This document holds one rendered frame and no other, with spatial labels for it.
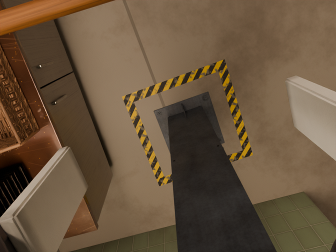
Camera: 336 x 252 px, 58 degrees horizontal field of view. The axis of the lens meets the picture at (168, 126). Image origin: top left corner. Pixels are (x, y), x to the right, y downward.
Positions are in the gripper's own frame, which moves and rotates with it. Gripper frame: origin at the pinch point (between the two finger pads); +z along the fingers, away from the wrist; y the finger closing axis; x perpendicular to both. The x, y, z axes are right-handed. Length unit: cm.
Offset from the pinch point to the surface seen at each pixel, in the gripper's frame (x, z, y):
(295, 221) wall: -113, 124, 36
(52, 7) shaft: 12.7, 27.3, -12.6
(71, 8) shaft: 11.9, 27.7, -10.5
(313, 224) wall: -113, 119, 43
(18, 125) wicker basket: -9, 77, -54
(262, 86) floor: -41, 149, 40
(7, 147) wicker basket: -14, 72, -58
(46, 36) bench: 17, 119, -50
